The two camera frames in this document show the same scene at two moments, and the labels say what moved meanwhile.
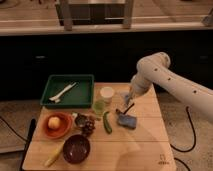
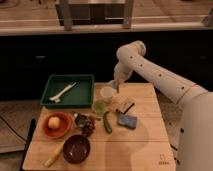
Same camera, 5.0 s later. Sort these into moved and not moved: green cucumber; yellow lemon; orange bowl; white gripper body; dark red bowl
Moved: white gripper body
Not moved: yellow lemon; dark red bowl; orange bowl; green cucumber
